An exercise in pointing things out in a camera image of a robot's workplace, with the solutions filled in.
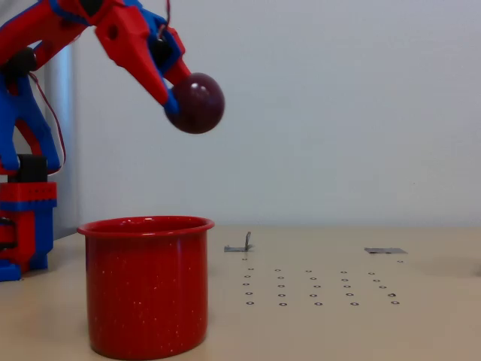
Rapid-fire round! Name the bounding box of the red speckled enamel mug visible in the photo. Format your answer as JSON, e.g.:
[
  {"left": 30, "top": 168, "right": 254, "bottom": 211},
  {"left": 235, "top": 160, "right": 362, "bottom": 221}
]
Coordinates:
[{"left": 77, "top": 215, "right": 216, "bottom": 361}]

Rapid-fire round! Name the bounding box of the flat grey metal plate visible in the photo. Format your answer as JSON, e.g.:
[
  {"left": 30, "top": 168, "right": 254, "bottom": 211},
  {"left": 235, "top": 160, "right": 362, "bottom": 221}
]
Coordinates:
[{"left": 364, "top": 247, "right": 409, "bottom": 256}]

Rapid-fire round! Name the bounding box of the vertical silver metal pole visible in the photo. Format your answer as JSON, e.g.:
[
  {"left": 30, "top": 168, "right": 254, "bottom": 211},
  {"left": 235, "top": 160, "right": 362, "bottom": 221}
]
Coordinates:
[{"left": 44, "top": 39, "right": 80, "bottom": 241}]

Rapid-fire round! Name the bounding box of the red gripper servo wire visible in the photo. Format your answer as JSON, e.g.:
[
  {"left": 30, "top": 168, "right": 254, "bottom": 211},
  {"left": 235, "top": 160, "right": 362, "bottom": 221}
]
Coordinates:
[{"left": 157, "top": 0, "right": 172, "bottom": 38}]

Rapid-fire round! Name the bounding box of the dark purple plum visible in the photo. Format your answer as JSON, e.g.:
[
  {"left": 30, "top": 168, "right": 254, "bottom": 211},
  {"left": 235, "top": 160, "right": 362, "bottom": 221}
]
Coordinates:
[{"left": 164, "top": 71, "right": 226, "bottom": 135}]

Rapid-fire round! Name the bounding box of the red arm servo wire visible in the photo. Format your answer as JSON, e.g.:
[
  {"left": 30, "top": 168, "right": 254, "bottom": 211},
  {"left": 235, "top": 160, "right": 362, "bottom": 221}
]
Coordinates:
[{"left": 28, "top": 71, "right": 68, "bottom": 176}]

